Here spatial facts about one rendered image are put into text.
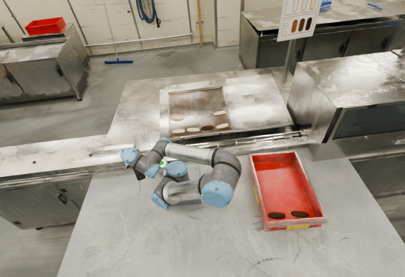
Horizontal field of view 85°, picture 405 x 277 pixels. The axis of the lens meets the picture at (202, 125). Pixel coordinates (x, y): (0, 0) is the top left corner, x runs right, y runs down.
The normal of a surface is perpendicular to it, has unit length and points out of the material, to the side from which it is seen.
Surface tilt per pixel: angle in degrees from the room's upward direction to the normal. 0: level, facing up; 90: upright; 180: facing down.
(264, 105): 10
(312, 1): 90
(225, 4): 90
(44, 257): 0
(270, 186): 0
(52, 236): 0
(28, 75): 90
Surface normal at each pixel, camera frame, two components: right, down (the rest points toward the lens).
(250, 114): -0.05, -0.59
